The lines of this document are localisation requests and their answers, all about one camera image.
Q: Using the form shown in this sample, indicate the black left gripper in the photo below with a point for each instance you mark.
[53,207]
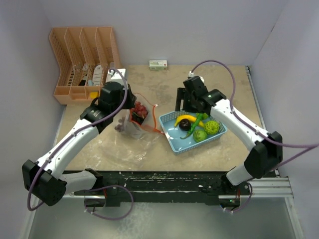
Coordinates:
[131,98]

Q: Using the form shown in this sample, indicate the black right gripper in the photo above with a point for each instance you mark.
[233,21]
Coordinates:
[182,95]

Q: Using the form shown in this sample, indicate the clear zip top bag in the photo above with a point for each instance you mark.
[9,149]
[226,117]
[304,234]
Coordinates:
[135,129]

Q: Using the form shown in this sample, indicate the light blue plastic basket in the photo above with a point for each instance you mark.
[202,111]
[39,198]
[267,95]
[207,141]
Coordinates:
[175,135]

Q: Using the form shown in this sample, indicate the dark red grape bunch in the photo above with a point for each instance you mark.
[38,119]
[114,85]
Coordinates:
[137,119]

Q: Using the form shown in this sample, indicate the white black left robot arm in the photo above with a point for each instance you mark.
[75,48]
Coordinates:
[45,177]

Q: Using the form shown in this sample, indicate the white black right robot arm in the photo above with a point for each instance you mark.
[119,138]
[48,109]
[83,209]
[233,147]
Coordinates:
[265,151]

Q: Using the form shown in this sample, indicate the yellow banana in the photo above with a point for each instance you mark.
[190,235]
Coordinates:
[183,117]

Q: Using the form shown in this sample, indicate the green chili pepper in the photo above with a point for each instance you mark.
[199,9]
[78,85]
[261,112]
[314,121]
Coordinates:
[196,123]

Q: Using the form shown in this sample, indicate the dark purple plum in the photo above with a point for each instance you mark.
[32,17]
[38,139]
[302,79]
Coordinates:
[185,125]

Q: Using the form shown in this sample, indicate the yellow block in organizer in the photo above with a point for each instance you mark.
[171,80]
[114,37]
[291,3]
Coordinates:
[93,95]

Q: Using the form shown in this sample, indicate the small green white box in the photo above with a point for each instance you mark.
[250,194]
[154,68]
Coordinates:
[157,64]

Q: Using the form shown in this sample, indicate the white bottle in organizer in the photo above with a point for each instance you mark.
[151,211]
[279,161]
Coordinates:
[97,75]

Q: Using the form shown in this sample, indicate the white blue box in organizer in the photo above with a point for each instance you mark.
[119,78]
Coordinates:
[110,73]

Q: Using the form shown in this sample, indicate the yellow-green custard apple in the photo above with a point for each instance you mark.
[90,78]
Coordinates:
[211,127]

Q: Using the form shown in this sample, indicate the green custard apple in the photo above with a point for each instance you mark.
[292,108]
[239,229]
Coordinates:
[199,135]

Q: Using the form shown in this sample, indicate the orange plastic file organizer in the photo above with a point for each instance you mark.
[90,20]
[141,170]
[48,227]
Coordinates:
[78,50]

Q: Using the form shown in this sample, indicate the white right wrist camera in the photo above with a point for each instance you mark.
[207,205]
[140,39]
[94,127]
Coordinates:
[192,74]

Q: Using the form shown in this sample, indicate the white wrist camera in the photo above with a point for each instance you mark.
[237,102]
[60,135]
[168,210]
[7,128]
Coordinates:
[117,78]
[192,74]

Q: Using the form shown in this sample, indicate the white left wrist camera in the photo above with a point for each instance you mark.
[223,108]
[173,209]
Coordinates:
[117,78]

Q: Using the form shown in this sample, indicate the black metal base frame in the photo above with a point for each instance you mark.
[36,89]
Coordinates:
[209,188]

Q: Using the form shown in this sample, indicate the aluminium rail frame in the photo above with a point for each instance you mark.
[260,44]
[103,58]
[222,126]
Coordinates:
[260,92]

